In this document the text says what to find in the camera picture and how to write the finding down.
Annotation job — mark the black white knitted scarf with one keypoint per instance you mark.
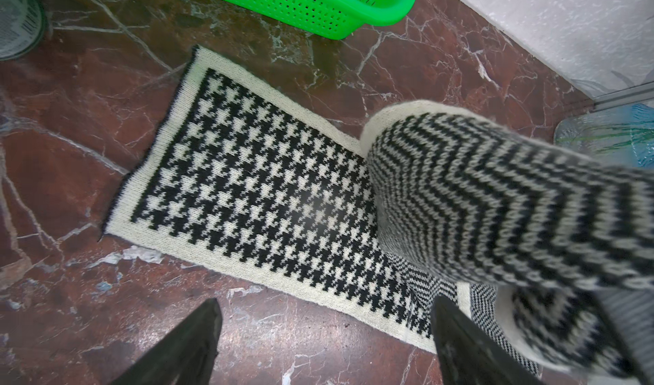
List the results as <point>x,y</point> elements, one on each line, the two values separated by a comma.
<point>547,251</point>

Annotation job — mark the glass vase with flowers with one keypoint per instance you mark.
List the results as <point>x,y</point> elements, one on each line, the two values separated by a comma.
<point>616,136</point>

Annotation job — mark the silver tin can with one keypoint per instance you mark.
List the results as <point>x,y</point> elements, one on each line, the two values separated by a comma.
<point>23,25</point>

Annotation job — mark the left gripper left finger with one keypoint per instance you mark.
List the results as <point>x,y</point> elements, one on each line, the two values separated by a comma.
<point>186,355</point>

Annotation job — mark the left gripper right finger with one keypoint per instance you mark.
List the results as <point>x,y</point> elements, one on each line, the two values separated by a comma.
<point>467,356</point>

